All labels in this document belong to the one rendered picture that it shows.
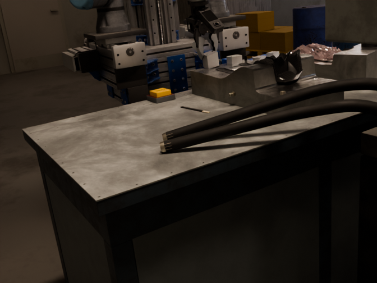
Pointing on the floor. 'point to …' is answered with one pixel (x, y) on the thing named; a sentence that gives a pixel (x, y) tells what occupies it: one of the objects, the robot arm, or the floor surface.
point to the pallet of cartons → (266, 33)
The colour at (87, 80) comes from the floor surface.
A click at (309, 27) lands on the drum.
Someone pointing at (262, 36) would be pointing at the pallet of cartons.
